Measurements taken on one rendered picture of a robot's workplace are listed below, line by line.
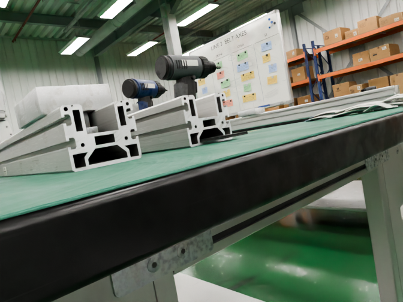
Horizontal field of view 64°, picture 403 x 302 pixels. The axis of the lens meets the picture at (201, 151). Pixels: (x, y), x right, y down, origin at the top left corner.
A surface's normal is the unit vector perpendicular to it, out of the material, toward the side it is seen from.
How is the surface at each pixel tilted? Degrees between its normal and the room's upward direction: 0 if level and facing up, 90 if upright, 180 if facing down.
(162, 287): 90
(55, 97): 90
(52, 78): 90
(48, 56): 90
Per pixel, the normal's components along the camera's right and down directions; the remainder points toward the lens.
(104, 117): -0.76, 0.17
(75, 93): 0.63, -0.07
